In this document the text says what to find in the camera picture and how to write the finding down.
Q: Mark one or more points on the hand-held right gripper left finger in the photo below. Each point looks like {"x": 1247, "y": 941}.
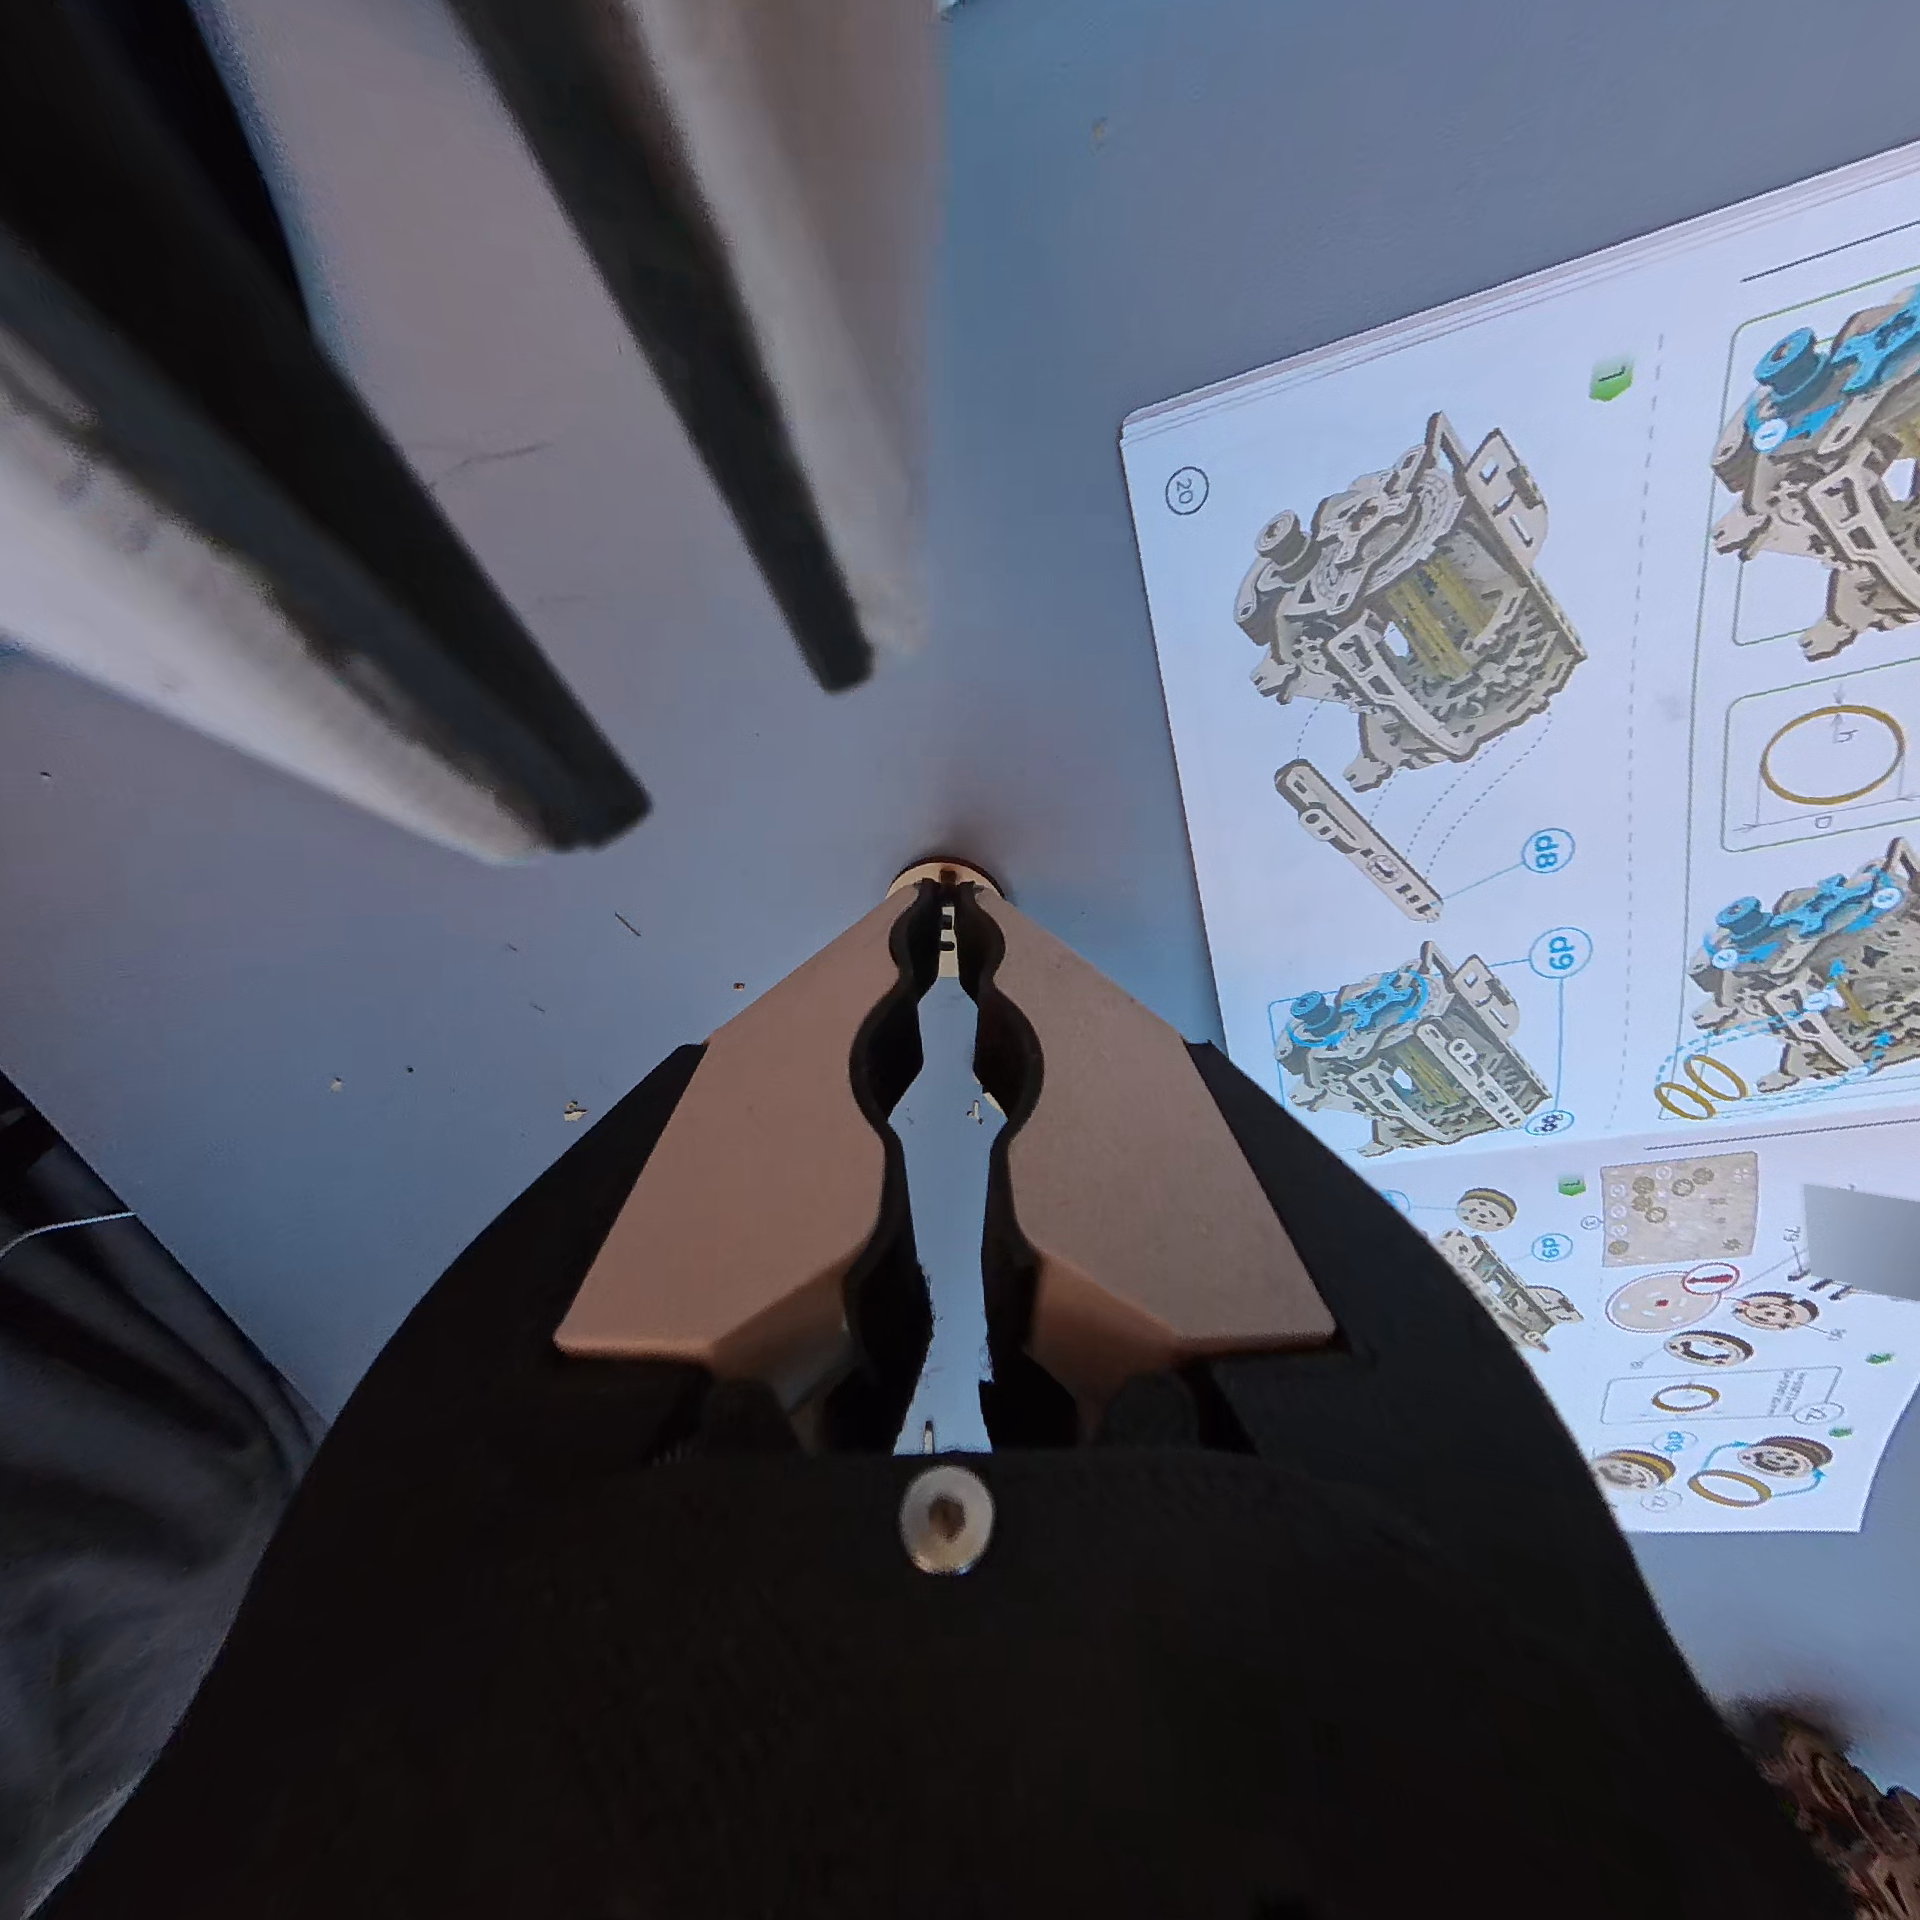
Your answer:
{"x": 736, "y": 1201}

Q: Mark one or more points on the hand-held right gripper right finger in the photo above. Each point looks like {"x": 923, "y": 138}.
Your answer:
{"x": 1154, "y": 1201}

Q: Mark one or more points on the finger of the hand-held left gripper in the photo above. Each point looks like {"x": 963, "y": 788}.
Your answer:
{"x": 809, "y": 301}
{"x": 226, "y": 600}

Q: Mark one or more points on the round wooden disc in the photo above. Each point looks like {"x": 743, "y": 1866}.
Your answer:
{"x": 948, "y": 873}

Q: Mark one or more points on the printed instruction booklet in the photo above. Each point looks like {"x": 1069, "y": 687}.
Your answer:
{"x": 1499, "y": 676}

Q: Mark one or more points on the wooden mechanical model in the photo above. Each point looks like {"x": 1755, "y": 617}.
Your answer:
{"x": 1844, "y": 1830}

